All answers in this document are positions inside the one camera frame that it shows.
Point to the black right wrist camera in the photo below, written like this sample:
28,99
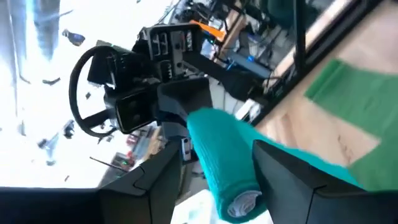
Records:
135,110

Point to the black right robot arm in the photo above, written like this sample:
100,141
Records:
105,68

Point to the flat green bandage strip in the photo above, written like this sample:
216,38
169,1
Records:
357,99

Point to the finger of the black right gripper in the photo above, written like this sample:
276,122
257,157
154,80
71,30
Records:
186,96
174,130

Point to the green bandage with white core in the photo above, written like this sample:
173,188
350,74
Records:
224,161

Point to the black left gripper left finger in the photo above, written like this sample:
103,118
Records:
140,193

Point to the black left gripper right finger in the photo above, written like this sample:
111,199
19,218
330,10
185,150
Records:
311,202

